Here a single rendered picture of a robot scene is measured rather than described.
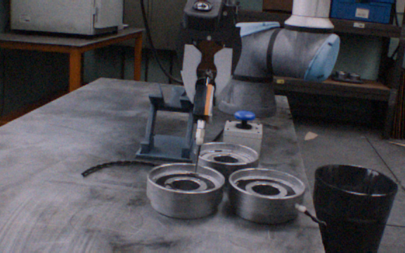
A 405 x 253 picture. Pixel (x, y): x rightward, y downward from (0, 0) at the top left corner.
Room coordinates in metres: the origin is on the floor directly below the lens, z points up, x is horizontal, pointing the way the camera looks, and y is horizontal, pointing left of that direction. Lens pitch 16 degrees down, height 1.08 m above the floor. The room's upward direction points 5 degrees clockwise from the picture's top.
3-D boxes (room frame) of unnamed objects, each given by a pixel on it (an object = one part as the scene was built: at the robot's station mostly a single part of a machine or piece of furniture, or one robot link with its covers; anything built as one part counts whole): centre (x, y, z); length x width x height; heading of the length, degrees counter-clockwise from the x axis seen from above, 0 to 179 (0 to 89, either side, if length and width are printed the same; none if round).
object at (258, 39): (1.18, -0.11, 0.97); 0.13 x 0.12 x 0.14; 62
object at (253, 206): (0.59, -0.09, 0.82); 0.10 x 0.10 x 0.04
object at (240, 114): (0.85, -0.07, 0.85); 0.04 x 0.04 x 0.05
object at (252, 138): (0.85, -0.07, 0.82); 0.08 x 0.07 x 0.05; 175
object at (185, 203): (0.58, 0.02, 0.82); 0.10 x 0.10 x 0.04
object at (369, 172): (1.74, -0.62, 0.21); 0.34 x 0.34 x 0.43
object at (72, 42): (3.28, 0.97, 0.39); 1.50 x 0.62 x 0.78; 175
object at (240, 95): (1.18, -0.10, 0.85); 0.15 x 0.15 x 0.10
